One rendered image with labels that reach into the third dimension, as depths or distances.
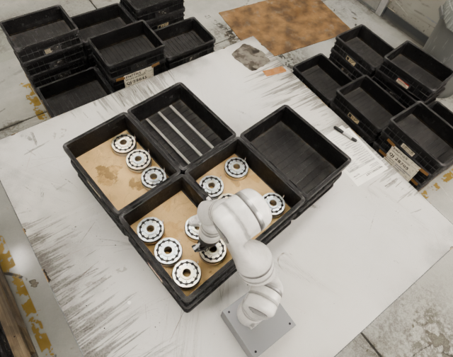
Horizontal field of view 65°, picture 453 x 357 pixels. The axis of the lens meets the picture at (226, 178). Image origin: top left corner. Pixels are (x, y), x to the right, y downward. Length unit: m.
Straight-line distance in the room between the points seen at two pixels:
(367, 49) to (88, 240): 2.46
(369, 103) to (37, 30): 2.30
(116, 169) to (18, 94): 1.76
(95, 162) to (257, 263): 0.98
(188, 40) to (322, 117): 1.27
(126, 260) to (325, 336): 0.83
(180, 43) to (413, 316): 2.37
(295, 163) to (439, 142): 1.18
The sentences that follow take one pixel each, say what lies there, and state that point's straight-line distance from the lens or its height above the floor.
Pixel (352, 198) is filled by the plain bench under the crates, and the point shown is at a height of 0.70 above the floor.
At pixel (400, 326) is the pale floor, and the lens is 2.47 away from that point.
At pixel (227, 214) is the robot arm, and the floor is 1.52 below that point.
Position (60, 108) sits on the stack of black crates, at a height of 0.27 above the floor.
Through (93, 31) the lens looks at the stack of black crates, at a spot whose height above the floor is 0.38.
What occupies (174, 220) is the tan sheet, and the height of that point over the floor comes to 0.83.
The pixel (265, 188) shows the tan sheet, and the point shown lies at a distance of 1.52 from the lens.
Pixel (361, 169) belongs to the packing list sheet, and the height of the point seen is 0.70.
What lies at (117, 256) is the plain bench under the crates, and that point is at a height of 0.70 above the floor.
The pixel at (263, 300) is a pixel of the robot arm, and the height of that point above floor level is 1.13.
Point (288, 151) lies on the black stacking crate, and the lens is 1.65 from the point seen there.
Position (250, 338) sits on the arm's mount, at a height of 0.79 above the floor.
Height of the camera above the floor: 2.13
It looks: 59 degrees down
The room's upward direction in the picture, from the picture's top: 10 degrees clockwise
